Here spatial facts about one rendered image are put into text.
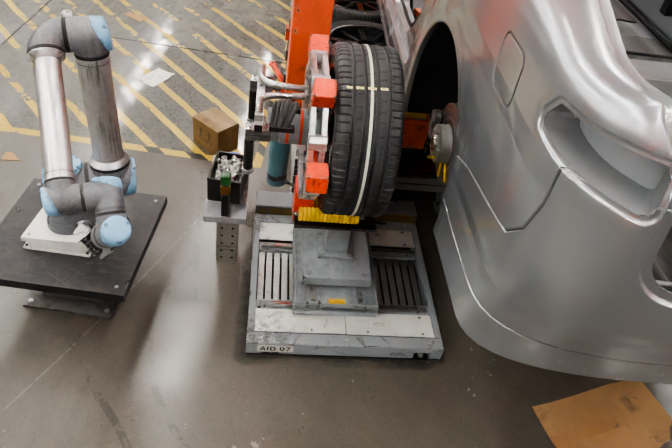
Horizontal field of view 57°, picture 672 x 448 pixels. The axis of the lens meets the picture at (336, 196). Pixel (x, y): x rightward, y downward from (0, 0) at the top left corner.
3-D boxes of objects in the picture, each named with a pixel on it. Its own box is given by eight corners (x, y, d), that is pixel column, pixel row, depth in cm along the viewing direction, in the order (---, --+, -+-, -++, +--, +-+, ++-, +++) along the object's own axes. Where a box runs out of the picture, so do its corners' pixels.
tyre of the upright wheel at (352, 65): (367, 117, 287) (372, 245, 254) (316, 113, 284) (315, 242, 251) (399, 9, 231) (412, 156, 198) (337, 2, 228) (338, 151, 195)
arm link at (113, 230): (131, 211, 193) (135, 243, 192) (120, 216, 203) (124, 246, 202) (99, 215, 187) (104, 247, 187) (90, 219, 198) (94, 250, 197)
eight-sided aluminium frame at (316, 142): (315, 227, 236) (333, 104, 201) (297, 226, 235) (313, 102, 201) (311, 145, 277) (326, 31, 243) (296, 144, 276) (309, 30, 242)
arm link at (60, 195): (19, 10, 199) (39, 212, 183) (61, 9, 203) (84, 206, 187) (27, 30, 210) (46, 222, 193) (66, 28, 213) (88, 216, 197)
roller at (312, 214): (363, 227, 254) (366, 217, 250) (291, 223, 250) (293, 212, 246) (362, 218, 258) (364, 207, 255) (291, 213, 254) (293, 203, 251)
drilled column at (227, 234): (236, 261, 296) (239, 193, 269) (215, 260, 295) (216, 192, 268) (238, 247, 303) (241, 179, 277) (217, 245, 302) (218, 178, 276)
